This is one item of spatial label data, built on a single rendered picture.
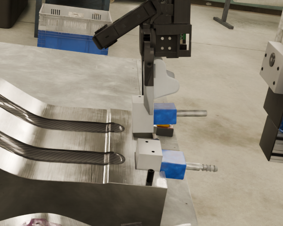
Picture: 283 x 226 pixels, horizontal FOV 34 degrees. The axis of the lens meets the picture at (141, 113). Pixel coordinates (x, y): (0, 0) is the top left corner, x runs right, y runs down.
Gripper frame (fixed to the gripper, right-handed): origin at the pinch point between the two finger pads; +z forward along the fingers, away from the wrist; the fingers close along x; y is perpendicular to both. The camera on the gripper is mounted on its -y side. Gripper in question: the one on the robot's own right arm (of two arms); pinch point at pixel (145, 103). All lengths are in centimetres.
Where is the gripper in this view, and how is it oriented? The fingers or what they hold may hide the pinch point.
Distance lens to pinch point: 80.0
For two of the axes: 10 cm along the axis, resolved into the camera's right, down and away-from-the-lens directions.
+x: -0.5, -2.8, 9.6
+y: 10.0, -0.2, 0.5
